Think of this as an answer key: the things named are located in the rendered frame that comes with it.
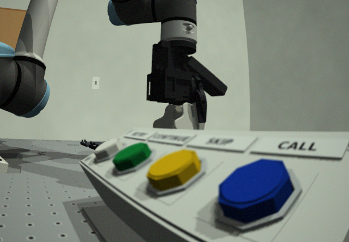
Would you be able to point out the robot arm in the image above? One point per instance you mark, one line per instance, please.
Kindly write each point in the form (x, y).
(25, 92)

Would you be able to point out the grey operator button panel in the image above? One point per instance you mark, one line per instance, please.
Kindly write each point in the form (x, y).
(179, 185)

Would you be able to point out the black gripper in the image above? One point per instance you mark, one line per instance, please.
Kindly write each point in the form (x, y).
(176, 87)

